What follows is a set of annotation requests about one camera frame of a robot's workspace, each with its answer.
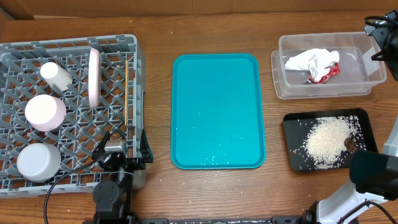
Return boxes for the scattered rice grains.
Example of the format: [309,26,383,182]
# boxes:
[292,114,371,170]

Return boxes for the white paper cup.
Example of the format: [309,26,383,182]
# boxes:
[40,62,73,91]

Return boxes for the small pink bowl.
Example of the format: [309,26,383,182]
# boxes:
[24,95,67,132]

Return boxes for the black rectangular tray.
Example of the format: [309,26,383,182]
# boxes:
[282,108,381,172]

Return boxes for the teal plastic serving tray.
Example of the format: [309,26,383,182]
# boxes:
[170,53,266,170]

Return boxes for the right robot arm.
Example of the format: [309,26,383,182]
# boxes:
[295,123,397,223]

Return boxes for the large pink plate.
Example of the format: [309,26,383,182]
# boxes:
[88,48,101,108]

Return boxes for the grey plastic dish rack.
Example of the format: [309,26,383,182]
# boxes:
[1,34,146,198]

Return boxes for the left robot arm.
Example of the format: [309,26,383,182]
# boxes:
[92,131,154,224]

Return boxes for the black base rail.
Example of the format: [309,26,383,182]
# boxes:
[83,215,301,224]

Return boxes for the grey small saucer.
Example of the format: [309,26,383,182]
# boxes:
[17,143,62,182]

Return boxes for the red snack wrapper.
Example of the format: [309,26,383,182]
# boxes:
[309,62,341,84]

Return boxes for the white napkin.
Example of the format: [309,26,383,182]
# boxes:
[284,49,340,81]

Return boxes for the brown food scrap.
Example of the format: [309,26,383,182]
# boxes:
[344,138,358,153]

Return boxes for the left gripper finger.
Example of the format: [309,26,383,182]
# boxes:
[139,129,154,163]
[91,131,111,161]

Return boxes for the clear plastic waste bin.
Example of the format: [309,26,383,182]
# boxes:
[271,32,387,100]

